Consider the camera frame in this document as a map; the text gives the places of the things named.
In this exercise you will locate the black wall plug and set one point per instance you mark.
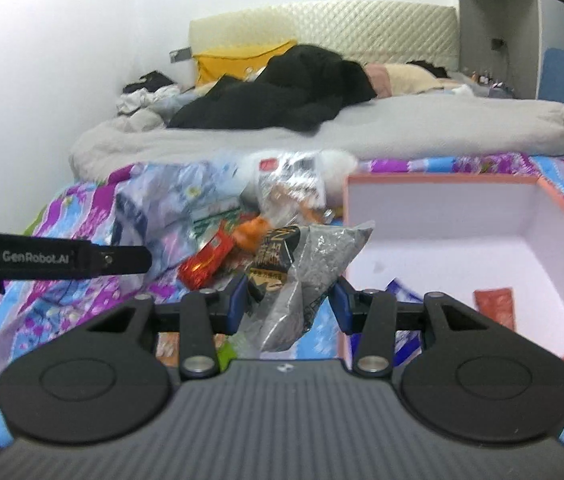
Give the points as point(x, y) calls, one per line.
point(498, 43)

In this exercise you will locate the grey wall socket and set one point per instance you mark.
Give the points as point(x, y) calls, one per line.
point(180, 55)

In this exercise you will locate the silver black snack packet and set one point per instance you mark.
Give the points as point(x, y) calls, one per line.
point(322, 260)

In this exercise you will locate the cream and pink pillow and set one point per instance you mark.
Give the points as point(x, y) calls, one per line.
point(402, 77)

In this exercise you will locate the cream quilted headboard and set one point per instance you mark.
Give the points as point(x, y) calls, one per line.
point(362, 30)

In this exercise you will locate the clear white red-label packet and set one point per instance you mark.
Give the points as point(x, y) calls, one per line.
point(287, 170)

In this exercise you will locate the heap of crumpled clothes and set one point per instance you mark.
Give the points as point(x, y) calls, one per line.
point(144, 95)

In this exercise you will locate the pile of snack packets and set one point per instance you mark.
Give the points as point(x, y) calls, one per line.
point(212, 255)

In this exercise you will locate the blue purple snack packet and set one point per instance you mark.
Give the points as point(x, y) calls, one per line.
point(402, 287)

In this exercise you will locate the green white snack packet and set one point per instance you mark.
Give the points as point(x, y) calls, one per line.
point(212, 222)

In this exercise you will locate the orange snack packet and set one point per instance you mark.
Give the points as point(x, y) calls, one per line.
point(494, 307)

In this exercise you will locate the white plush toy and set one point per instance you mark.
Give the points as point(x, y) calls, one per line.
point(337, 165)

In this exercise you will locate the black jacket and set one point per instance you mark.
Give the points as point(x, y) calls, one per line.
point(272, 100)

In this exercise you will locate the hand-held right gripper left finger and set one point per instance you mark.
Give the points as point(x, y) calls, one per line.
point(236, 305)

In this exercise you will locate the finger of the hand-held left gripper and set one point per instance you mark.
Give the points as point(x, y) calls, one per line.
point(127, 260)

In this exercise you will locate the yellow pillow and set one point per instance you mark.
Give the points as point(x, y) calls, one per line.
point(227, 62)

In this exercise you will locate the row of small bottles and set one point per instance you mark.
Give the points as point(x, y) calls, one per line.
point(487, 82)

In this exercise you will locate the pale blue floral plastic bag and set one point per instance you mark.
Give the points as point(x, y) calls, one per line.
point(162, 200)

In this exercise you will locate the small dark cloth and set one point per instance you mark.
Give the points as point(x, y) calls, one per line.
point(429, 69)

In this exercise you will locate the floral striped bedsheet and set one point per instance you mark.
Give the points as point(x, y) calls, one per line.
point(52, 305)

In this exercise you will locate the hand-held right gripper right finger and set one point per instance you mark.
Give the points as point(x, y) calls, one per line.
point(343, 307)

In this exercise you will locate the grey duvet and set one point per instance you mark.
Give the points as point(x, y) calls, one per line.
point(412, 125)

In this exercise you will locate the pink cardboard box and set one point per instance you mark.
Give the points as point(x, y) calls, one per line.
point(437, 210)

